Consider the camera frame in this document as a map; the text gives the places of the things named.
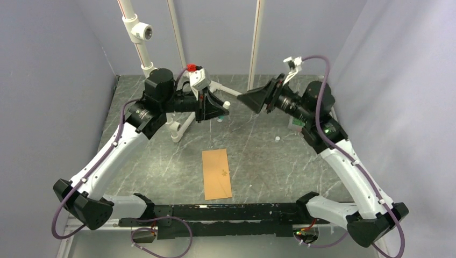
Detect green white glue stick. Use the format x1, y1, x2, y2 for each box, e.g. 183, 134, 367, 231
216, 101, 232, 124

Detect white PVC pipe frame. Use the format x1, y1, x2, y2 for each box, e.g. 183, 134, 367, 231
117, 0, 265, 144

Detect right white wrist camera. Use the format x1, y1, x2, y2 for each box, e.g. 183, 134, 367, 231
283, 56, 303, 84

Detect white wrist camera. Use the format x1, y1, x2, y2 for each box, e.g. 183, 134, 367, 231
283, 56, 303, 84
187, 64, 211, 98

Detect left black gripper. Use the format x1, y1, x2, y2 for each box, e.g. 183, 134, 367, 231
161, 85, 229, 123

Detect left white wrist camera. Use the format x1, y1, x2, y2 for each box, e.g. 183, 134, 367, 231
187, 64, 211, 98

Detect green white small box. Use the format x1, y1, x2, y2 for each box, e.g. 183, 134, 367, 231
288, 117, 305, 132

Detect aluminium rail frame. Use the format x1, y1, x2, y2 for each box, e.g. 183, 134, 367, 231
56, 75, 391, 258

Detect brown paper envelope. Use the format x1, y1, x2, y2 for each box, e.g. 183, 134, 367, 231
202, 149, 232, 200

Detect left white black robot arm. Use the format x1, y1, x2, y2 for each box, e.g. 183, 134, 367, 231
53, 66, 229, 230

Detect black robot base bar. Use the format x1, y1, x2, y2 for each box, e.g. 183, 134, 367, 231
119, 191, 318, 240

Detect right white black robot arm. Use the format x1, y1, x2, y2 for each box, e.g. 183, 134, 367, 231
237, 74, 409, 247

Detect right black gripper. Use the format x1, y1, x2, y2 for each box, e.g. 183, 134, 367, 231
236, 74, 313, 124

